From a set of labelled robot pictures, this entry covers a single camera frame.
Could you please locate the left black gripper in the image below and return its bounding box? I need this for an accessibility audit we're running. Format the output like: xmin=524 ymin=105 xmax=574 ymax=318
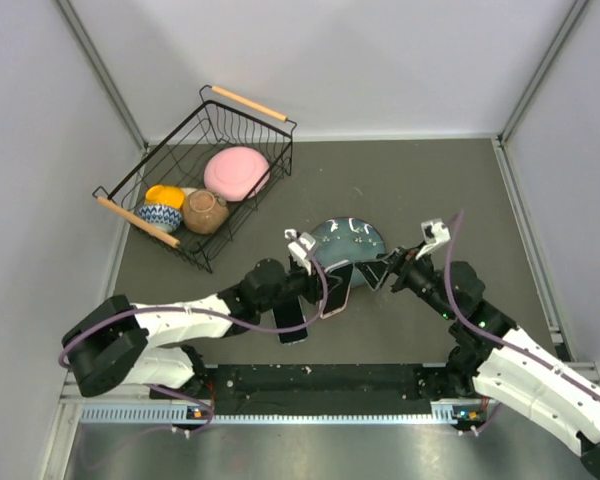
xmin=258 ymin=259 xmax=341 ymax=314

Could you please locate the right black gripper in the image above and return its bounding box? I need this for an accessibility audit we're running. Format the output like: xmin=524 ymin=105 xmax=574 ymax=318
xmin=354 ymin=239 xmax=456 ymax=319

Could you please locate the black phone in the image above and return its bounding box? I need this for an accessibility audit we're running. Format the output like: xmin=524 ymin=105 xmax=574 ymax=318
xmin=322 ymin=263 xmax=355 ymax=316

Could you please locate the pink phone case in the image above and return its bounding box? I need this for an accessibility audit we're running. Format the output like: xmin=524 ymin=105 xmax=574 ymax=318
xmin=319 ymin=263 xmax=356 ymax=320

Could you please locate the clear phone case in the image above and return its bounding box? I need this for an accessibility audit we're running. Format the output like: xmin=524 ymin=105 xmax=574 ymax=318
xmin=272 ymin=304 xmax=310 ymax=346

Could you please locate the blue phone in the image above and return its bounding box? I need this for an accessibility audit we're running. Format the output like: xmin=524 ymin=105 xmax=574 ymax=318
xmin=272 ymin=301 xmax=308 ymax=345

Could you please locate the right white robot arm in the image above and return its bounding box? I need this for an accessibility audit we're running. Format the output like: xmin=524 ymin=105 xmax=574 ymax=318
xmin=356 ymin=248 xmax=600 ymax=479

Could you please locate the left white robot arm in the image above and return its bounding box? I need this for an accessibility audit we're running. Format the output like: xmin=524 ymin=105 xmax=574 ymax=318
xmin=61 ymin=259 xmax=353 ymax=398

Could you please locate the blue ceramic plate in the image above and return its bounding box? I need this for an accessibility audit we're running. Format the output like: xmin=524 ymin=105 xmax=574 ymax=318
xmin=310 ymin=217 xmax=387 ymax=267

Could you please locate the pink plate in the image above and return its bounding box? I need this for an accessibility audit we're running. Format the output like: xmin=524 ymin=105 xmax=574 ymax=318
xmin=204 ymin=147 xmax=270 ymax=202

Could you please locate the brown ceramic bowl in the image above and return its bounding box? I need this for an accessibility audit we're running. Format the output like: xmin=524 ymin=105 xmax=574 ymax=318
xmin=182 ymin=190 xmax=229 ymax=235

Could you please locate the blue patterned bowl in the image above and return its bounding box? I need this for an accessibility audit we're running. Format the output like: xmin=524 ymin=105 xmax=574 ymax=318
xmin=137 ymin=204 xmax=182 ymax=233

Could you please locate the yellow bowl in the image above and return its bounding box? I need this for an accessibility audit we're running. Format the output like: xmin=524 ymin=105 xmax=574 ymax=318
xmin=144 ymin=184 xmax=186 ymax=209

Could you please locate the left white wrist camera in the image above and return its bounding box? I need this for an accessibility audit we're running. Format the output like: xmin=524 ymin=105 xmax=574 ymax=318
xmin=284 ymin=229 xmax=317 ymax=274

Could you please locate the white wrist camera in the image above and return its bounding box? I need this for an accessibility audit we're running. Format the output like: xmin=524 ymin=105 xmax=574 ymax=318
xmin=284 ymin=229 xmax=317 ymax=274
xmin=415 ymin=218 xmax=451 ymax=260

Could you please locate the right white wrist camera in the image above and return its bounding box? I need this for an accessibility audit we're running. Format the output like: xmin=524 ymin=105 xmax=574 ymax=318
xmin=415 ymin=218 xmax=451 ymax=260

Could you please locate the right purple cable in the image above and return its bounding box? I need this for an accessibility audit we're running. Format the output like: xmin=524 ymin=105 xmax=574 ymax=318
xmin=443 ymin=209 xmax=600 ymax=417

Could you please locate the purple cable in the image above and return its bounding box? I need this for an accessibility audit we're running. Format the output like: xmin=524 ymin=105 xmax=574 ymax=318
xmin=58 ymin=232 xmax=330 ymax=371
xmin=443 ymin=209 xmax=600 ymax=417

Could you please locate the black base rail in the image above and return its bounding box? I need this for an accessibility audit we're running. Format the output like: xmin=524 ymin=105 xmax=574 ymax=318
xmin=193 ymin=364 xmax=458 ymax=416

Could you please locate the black wire basket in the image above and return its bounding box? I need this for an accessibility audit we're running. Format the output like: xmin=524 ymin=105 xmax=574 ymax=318
xmin=92 ymin=85 xmax=297 ymax=272

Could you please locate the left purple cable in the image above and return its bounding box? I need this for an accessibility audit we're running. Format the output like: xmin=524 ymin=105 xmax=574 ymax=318
xmin=58 ymin=232 xmax=330 ymax=371

